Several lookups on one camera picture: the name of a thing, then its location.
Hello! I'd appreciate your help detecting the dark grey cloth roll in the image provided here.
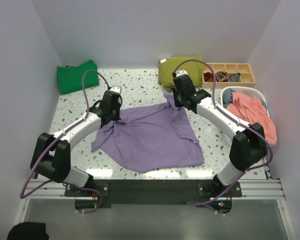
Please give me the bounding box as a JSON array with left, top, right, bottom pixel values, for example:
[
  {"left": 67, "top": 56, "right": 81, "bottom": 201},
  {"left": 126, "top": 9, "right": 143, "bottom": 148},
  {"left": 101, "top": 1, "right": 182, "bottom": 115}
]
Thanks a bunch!
[{"left": 228, "top": 72, "right": 241, "bottom": 83}]

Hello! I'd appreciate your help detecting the pink t-shirt in basket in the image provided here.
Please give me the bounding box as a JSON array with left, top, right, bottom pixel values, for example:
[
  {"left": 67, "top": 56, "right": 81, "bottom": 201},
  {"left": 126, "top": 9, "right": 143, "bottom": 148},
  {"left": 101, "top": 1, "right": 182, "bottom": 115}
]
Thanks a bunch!
[{"left": 226, "top": 91, "right": 278, "bottom": 146}]

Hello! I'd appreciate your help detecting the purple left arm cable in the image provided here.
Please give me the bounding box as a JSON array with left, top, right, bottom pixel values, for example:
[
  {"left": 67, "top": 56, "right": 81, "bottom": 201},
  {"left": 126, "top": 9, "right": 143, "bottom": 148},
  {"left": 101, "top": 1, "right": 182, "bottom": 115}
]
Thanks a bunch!
[{"left": 19, "top": 69, "right": 116, "bottom": 215}]

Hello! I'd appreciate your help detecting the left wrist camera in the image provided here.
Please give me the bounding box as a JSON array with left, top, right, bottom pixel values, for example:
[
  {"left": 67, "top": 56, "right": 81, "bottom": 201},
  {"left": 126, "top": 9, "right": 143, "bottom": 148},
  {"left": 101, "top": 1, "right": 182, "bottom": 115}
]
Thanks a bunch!
[{"left": 109, "top": 86, "right": 122, "bottom": 94}]

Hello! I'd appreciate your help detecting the white laundry basket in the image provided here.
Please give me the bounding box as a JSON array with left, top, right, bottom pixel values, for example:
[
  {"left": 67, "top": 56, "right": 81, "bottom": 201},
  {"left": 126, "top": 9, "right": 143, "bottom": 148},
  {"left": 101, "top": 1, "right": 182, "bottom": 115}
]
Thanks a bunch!
[{"left": 220, "top": 86, "right": 272, "bottom": 151}]

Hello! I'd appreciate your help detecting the patterned brown cloth roll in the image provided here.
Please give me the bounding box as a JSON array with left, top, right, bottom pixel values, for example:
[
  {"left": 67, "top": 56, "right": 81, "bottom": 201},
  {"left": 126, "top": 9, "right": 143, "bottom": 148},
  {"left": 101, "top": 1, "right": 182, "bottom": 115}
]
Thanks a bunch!
[{"left": 215, "top": 71, "right": 229, "bottom": 82}]

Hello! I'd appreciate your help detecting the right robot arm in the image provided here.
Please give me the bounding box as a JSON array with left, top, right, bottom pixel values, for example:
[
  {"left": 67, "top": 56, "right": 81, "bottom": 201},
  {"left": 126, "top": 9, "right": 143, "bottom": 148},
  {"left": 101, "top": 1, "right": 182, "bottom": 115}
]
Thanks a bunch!
[{"left": 172, "top": 73, "right": 268, "bottom": 197}]

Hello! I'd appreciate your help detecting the black cloth at corner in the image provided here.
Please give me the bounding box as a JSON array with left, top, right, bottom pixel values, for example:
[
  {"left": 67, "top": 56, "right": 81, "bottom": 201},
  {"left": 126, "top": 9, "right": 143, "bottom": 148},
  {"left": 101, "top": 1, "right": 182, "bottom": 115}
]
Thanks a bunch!
[{"left": 6, "top": 222, "right": 50, "bottom": 240}]

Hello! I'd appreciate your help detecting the purple t-shirt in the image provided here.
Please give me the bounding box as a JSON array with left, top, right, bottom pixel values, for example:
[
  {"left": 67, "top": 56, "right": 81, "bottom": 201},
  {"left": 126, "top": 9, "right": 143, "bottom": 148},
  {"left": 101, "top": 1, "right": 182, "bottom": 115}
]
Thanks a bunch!
[{"left": 91, "top": 92, "right": 204, "bottom": 173}]

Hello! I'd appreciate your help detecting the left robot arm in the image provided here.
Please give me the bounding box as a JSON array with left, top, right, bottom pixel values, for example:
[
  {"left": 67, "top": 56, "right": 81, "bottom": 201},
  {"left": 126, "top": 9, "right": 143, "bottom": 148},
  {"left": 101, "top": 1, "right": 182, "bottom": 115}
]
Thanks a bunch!
[{"left": 30, "top": 86, "right": 123, "bottom": 196}]

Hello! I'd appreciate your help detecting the wooden compartment box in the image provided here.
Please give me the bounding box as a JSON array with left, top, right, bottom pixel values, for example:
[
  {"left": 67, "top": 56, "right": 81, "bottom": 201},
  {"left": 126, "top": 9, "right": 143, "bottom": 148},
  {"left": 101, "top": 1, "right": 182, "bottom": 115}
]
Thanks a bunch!
[{"left": 208, "top": 63, "right": 256, "bottom": 89}]

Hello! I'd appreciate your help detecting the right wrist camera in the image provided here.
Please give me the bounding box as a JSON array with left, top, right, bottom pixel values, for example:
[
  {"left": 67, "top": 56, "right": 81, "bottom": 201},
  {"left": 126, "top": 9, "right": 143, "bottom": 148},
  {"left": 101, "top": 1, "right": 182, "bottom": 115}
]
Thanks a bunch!
[{"left": 175, "top": 70, "right": 188, "bottom": 77}]

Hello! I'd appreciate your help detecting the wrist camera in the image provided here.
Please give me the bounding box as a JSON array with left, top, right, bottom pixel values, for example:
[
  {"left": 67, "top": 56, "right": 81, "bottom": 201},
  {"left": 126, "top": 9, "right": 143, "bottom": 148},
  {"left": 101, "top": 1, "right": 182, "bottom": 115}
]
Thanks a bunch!
[
  {"left": 109, "top": 86, "right": 122, "bottom": 94},
  {"left": 175, "top": 70, "right": 188, "bottom": 77}
]

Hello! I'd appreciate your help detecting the folded olive green t-shirt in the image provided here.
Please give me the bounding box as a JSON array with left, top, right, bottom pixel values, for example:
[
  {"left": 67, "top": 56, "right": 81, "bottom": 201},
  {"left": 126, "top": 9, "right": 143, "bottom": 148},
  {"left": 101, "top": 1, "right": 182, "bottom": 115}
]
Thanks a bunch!
[{"left": 158, "top": 56, "right": 204, "bottom": 93}]

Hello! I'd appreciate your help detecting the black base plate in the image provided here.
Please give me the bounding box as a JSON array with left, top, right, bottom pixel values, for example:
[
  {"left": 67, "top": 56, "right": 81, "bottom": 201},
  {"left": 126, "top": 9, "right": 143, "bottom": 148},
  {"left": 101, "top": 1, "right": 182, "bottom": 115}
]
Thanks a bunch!
[{"left": 64, "top": 178, "right": 242, "bottom": 215}]

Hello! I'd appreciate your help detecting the aluminium rail frame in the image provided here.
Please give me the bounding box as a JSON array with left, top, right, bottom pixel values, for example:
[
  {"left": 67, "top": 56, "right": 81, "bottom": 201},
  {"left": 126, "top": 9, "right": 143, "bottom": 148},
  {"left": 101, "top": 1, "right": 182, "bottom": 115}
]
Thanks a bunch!
[{"left": 13, "top": 147, "right": 297, "bottom": 240}]

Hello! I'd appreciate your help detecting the orange black cloth roll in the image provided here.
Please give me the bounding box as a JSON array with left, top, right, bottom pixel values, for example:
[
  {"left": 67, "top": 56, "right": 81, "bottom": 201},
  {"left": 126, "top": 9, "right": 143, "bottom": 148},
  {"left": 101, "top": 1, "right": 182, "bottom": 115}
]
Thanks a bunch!
[{"left": 203, "top": 72, "right": 217, "bottom": 83}]

